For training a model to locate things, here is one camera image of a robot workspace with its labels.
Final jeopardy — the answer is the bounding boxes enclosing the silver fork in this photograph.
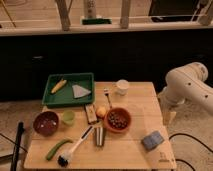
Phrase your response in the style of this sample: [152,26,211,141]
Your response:
[104,88,112,109]

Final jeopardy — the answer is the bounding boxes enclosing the yellow round fruit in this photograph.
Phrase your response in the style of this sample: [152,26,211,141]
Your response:
[96,106,107,118]

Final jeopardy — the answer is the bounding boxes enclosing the dark red bowl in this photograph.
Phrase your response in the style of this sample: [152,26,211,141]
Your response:
[33,111,59,136]

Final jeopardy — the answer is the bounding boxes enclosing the grey triangular cloth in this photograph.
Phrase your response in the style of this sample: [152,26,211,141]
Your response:
[72,85,91,98]

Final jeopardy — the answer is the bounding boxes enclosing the metal tongs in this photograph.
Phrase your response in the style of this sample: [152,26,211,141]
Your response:
[95,127,106,147]

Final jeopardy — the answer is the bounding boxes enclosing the green base white post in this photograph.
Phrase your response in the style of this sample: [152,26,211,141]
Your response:
[82,0,111,25]

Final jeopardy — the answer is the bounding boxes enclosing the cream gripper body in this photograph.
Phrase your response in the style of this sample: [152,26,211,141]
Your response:
[159,96,176,126]

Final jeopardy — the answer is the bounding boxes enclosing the brown rectangular block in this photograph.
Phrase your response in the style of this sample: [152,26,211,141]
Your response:
[85,104,97,124]

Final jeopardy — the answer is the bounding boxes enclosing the blue grey sponge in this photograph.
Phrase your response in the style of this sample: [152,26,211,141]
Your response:
[141,131,164,151]

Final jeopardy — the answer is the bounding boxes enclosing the orange bowl with dark berries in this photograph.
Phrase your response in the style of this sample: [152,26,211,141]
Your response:
[103,107,132,133]

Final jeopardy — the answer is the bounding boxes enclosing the green cucumber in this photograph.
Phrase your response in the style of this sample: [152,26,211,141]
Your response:
[45,139,73,161]

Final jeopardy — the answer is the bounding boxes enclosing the white paper cup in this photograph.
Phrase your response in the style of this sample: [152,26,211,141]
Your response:
[116,79,130,95]

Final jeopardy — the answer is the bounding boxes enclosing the black pole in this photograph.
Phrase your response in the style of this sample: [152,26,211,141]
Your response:
[10,122,24,171]

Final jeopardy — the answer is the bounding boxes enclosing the white handled dish brush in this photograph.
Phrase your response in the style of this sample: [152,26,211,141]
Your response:
[57,126,94,167]

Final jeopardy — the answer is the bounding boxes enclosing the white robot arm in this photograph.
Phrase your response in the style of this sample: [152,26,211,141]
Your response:
[158,62,213,126]

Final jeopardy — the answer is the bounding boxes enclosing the small green cup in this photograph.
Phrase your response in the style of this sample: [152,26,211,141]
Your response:
[62,110,75,126]

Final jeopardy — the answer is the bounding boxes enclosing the green plastic tray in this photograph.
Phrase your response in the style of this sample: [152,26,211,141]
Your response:
[42,73,95,108]

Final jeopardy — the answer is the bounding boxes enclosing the black cable on floor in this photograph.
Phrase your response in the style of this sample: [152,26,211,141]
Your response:
[168,132,213,171]

